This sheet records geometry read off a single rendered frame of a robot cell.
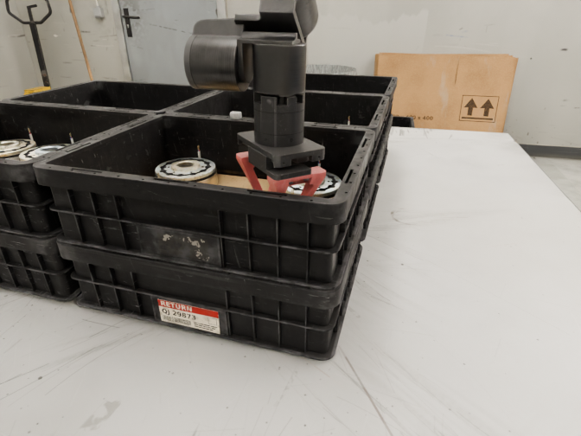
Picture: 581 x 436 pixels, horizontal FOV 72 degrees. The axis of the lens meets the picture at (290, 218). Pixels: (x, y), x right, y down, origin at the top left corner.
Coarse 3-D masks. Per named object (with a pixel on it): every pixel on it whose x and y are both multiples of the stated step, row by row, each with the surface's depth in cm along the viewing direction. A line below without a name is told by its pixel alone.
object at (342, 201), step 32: (128, 128) 65; (320, 128) 66; (352, 128) 65; (352, 160) 51; (96, 192) 48; (128, 192) 46; (160, 192) 45; (192, 192) 44; (224, 192) 43; (256, 192) 42; (352, 192) 44; (320, 224) 41
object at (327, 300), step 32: (64, 256) 55; (96, 256) 53; (128, 256) 51; (352, 256) 54; (96, 288) 57; (128, 288) 55; (160, 288) 54; (192, 288) 52; (224, 288) 49; (256, 288) 47; (288, 288) 46; (160, 320) 56; (224, 320) 52; (256, 320) 51; (288, 320) 49; (320, 320) 48; (288, 352) 51; (320, 352) 51
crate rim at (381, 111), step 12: (204, 96) 89; (216, 96) 92; (336, 96) 92; (348, 96) 91; (360, 96) 91; (372, 96) 90; (384, 96) 89; (180, 108) 78; (384, 108) 78; (372, 120) 70
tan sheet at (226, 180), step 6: (222, 180) 72; (228, 180) 72; (234, 180) 72; (240, 180) 72; (246, 180) 72; (264, 180) 72; (234, 186) 69; (240, 186) 69; (246, 186) 69; (264, 186) 69
